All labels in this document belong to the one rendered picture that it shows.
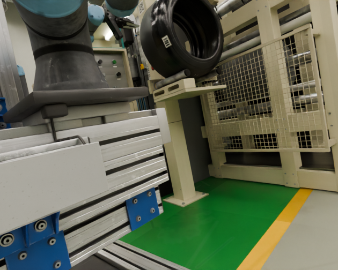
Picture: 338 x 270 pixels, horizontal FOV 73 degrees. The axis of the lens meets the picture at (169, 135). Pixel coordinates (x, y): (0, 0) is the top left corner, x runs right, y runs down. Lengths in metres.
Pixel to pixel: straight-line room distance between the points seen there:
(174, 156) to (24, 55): 9.91
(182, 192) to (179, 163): 0.22
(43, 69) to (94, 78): 0.09
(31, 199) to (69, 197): 0.04
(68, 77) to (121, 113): 0.12
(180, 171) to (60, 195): 1.51
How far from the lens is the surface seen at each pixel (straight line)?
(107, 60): 1.92
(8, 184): 0.29
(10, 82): 0.69
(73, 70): 0.47
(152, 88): 1.65
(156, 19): 1.45
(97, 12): 1.16
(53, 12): 0.41
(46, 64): 0.49
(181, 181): 1.78
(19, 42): 11.35
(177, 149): 1.74
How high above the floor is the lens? 0.64
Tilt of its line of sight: 4 degrees down
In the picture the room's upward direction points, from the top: 11 degrees counter-clockwise
